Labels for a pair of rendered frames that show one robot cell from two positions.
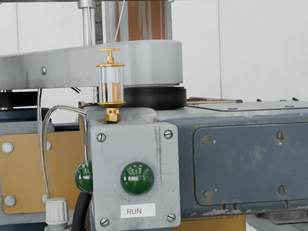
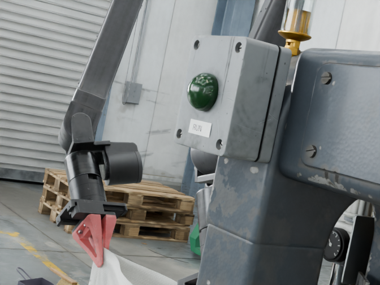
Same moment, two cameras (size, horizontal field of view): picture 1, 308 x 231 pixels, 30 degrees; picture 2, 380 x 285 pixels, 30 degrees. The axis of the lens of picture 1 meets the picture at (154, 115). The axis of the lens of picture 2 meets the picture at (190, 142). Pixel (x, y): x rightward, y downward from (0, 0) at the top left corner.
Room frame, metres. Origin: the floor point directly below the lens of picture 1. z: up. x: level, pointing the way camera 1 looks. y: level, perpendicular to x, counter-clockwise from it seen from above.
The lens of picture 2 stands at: (0.26, -0.48, 1.27)
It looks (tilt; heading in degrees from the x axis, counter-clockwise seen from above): 3 degrees down; 66
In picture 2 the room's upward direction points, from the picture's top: 11 degrees clockwise
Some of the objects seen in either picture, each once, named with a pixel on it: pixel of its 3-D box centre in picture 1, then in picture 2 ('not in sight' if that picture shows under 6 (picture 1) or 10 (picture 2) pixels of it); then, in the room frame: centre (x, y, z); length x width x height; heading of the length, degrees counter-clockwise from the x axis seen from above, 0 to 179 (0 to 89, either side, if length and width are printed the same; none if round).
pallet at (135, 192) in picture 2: not in sight; (118, 190); (2.47, 5.76, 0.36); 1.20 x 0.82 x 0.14; 4
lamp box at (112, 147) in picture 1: (134, 174); (230, 97); (0.51, 0.02, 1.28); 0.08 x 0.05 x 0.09; 98
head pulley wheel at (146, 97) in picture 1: (149, 97); not in sight; (0.70, 0.00, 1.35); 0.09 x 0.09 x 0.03
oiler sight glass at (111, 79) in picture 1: (111, 84); (298, 13); (0.57, 0.04, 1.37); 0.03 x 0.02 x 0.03; 98
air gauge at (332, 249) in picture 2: not in sight; (335, 244); (0.73, 0.13, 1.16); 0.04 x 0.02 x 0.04; 98
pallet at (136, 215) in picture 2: not in sight; (117, 204); (2.51, 5.78, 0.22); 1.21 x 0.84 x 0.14; 8
